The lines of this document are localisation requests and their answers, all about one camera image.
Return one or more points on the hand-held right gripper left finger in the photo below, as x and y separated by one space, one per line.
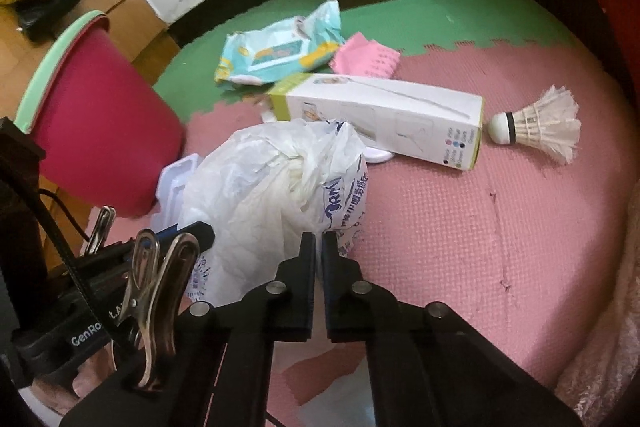
302 277

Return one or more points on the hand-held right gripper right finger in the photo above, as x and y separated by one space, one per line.
335 277

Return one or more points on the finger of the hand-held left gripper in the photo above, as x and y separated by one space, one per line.
200 232

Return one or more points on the white plastic tray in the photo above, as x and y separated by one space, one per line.
172 179

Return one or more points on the white plastic bag blue print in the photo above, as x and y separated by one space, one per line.
260 187

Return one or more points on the red bucket with green rim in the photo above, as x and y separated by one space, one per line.
100 107

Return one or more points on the white box with green end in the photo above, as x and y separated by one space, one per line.
390 117

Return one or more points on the blue yellow wet wipes packet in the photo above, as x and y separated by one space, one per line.
270 52

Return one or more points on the pink paper note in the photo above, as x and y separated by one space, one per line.
365 57

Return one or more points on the white feather shuttlecock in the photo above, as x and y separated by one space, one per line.
540 122

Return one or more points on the metal spring clip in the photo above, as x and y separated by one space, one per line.
102 224
160 287

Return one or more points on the small white plastic piece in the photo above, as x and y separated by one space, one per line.
377 155

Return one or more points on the light wooden wardrobe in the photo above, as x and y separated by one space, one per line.
125 7

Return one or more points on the black object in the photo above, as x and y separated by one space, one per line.
45 14

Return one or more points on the green foam mat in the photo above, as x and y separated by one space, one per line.
450 22

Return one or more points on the pink fluffy blanket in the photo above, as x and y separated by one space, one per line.
615 332

